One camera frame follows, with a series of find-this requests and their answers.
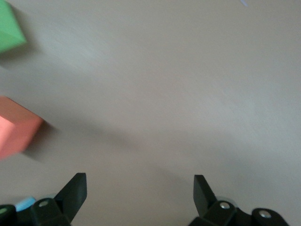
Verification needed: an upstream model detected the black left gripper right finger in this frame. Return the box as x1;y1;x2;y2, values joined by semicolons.
188;174;290;226

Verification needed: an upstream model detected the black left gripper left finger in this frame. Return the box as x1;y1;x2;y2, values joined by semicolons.
0;173;87;226

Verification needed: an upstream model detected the blue foam cube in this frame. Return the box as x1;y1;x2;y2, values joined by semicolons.
14;195;36;212

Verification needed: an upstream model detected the orange foam cube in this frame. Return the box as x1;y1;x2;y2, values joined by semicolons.
0;96;45;160

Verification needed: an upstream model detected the brown paper table cover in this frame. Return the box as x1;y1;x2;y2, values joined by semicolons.
0;0;301;226

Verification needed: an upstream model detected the green foam cube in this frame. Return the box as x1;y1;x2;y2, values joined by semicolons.
0;0;27;54

